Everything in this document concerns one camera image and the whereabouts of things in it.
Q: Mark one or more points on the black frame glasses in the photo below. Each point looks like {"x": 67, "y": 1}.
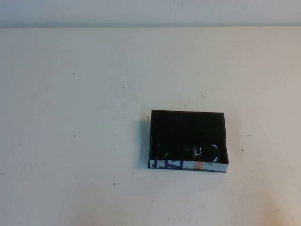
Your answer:
{"x": 212, "y": 153}

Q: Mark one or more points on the black printed glasses case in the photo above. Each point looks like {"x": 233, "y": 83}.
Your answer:
{"x": 188, "y": 124}

